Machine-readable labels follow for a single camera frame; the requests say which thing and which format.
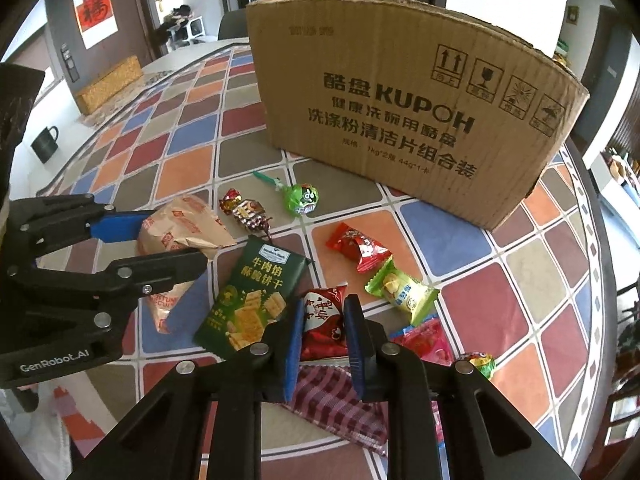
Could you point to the small white cabinet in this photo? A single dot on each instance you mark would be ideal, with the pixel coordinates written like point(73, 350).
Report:
point(192, 30)

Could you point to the red and gold candy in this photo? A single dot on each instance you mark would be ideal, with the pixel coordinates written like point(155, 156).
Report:
point(245, 210)

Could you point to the black door lock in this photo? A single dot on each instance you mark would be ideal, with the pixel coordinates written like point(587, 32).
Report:
point(70, 62)

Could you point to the green lollipop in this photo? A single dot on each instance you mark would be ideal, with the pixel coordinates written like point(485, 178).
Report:
point(301, 197)

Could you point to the brown paper snack packet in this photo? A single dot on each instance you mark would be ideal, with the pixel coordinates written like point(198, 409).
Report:
point(185, 225)

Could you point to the printed cardboard box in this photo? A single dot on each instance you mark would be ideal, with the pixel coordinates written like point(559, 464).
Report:
point(400, 110)

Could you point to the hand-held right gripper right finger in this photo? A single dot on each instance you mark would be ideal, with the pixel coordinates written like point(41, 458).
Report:
point(355, 355)

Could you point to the yellow-green candy packet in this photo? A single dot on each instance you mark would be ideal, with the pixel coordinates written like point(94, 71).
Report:
point(400, 290)

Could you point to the grey chair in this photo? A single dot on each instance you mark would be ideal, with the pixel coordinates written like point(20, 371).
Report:
point(232, 25)

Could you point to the dark red snack packet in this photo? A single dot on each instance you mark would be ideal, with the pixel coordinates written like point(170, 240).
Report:
point(325, 325)

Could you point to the person's left forearm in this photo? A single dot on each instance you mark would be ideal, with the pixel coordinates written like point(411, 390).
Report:
point(25, 425)

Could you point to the red and white wall poster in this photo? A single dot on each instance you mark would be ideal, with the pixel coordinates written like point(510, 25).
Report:
point(96, 12)

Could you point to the plaid maroon snack packet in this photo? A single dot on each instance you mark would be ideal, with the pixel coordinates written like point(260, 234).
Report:
point(330, 400)

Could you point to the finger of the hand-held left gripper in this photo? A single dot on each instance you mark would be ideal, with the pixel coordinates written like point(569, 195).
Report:
point(120, 225)
point(165, 270)

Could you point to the small colourful round candy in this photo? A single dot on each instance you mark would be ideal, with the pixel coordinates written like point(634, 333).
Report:
point(482, 362)

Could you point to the colourful checked tablecloth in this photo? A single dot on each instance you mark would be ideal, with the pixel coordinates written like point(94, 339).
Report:
point(190, 140)

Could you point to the bright red candy packet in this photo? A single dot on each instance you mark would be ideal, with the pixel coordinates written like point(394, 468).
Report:
point(357, 247)

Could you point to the black mug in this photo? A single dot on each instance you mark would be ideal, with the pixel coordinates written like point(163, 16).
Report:
point(44, 146)

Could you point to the pink snack packet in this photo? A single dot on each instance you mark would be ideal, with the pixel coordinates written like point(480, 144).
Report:
point(425, 340)

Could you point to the dark green cracker packet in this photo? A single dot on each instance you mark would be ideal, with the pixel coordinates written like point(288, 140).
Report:
point(250, 290)

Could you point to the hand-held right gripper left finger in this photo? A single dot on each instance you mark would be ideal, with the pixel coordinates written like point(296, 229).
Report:
point(292, 355)

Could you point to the low white cabinet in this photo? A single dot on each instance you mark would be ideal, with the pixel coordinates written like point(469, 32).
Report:
point(615, 185)

